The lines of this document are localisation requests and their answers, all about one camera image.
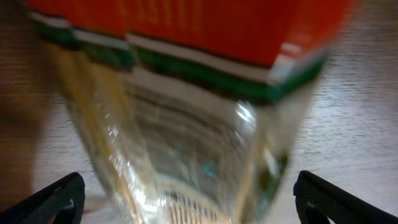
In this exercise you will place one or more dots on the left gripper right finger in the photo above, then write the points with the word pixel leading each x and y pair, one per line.
pixel 319 201

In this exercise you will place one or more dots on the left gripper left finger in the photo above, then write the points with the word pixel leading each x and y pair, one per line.
pixel 60 202

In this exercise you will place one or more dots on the spaghetti packet with orange ends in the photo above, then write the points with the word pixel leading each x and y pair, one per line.
pixel 189 109

